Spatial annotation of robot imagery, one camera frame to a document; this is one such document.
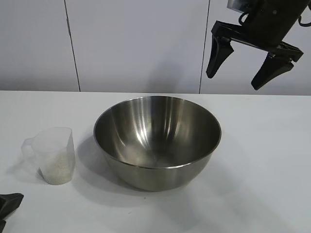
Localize clear plastic measuring cup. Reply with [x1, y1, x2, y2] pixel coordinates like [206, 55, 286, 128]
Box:
[21, 126, 75, 185]

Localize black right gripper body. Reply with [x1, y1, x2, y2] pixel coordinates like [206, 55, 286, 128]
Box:
[210, 0, 306, 63]

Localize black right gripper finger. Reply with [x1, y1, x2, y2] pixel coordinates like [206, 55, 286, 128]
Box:
[206, 33, 235, 79]
[251, 52, 294, 91]

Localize white rice grains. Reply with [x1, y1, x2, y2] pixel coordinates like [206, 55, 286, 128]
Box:
[38, 149, 75, 185]

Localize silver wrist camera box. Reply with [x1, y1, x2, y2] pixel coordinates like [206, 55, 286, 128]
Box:
[227, 0, 245, 13]

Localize stainless steel mixing bowl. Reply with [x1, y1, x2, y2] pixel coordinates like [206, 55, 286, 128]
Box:
[93, 95, 223, 192]

